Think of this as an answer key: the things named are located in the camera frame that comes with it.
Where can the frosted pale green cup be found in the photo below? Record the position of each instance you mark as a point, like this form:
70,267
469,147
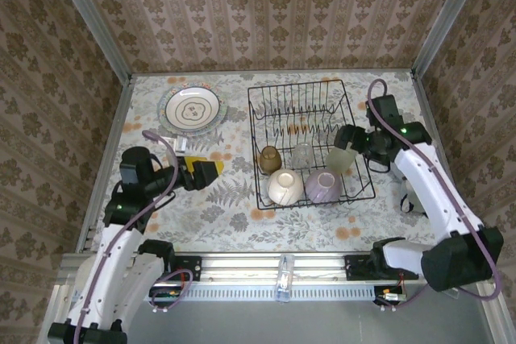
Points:
340,160

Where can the cream ceramic plate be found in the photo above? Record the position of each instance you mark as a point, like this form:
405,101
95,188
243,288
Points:
192,109

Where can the brown glass cup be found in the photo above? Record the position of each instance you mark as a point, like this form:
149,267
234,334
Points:
270,160

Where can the plate with patterned rim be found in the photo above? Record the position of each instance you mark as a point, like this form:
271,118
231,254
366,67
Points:
162,112

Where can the clear drinking glass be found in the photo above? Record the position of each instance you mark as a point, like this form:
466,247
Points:
303,155

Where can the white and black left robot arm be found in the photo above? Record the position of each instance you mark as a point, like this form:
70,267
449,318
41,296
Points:
141,279

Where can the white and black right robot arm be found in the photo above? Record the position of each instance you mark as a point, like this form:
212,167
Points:
427,191

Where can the white plush toy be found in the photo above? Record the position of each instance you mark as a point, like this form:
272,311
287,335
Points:
412,197

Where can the cream ceramic bowl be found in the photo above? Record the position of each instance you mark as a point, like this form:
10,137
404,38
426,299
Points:
285,186

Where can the lilac ceramic bowl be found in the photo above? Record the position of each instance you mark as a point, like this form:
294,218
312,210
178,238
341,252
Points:
323,185

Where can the floral tablecloth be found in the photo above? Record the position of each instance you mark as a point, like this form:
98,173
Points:
282,231

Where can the cream round disc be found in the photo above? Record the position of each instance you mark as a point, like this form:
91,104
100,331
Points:
84,275

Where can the left small circuit board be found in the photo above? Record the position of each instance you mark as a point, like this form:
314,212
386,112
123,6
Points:
165,295

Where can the small circuit board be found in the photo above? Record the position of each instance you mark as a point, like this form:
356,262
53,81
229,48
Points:
165,295
391,295

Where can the right small circuit board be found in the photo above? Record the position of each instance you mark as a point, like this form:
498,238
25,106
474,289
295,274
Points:
391,295

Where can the white price tag stand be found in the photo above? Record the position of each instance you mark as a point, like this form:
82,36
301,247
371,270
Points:
451,293

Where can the grey metal sheet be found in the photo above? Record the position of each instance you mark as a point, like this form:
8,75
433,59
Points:
282,324

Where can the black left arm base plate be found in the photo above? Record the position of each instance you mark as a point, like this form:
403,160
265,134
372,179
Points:
193,267

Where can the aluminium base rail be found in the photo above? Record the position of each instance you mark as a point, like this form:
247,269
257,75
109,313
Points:
242,269

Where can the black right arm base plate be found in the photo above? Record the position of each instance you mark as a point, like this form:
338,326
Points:
354,267

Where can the clear plastic bracket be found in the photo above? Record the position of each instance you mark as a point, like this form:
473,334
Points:
284,279

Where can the aluminium frame post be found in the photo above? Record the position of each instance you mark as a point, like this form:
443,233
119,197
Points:
447,17
92,26

